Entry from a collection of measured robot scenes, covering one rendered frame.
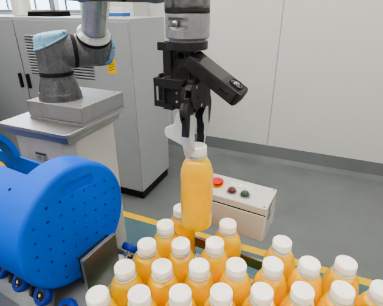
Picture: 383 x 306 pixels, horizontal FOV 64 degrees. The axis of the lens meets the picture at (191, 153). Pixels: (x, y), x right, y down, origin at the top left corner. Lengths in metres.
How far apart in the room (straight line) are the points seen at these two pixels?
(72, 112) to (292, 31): 2.42
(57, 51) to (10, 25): 1.86
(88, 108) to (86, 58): 0.19
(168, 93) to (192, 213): 0.25
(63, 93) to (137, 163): 1.45
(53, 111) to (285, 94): 2.48
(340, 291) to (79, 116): 0.89
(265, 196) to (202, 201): 0.21
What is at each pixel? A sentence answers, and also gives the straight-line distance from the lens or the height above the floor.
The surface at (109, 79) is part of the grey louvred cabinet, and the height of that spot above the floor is 1.03.
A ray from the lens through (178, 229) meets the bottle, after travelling 0.75.
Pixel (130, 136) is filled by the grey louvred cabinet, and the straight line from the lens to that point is 2.48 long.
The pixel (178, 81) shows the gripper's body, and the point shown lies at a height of 1.41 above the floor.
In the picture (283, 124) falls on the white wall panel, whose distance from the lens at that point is 3.35.
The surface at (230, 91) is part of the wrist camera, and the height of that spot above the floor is 1.40.
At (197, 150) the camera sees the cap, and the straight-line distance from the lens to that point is 0.59.
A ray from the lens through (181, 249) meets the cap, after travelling 0.64.
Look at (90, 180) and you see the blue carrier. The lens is 0.72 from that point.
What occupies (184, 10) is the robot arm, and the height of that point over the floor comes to 1.52.
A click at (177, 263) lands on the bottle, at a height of 1.06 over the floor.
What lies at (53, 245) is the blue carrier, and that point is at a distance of 0.71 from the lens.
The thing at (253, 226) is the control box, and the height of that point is 1.04.
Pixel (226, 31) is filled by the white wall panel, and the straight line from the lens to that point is 3.30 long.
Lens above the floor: 1.53
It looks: 26 degrees down
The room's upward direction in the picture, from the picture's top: straight up
